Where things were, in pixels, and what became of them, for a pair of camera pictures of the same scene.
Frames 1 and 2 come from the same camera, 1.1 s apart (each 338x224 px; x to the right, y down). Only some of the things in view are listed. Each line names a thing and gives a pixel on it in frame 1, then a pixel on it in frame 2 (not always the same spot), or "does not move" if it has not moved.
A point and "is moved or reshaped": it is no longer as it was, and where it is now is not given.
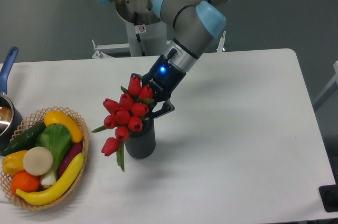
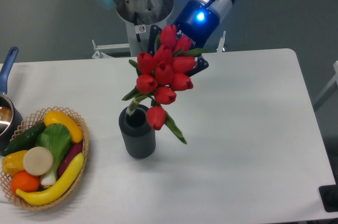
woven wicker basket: x=26 y=125 does not move
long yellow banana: x=50 y=193 does not move
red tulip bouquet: x=126 y=115 is moved or reshaped
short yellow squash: x=58 y=117 does not move
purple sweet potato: x=74 y=149 does not move
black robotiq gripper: x=163 y=77 -> x=196 y=20
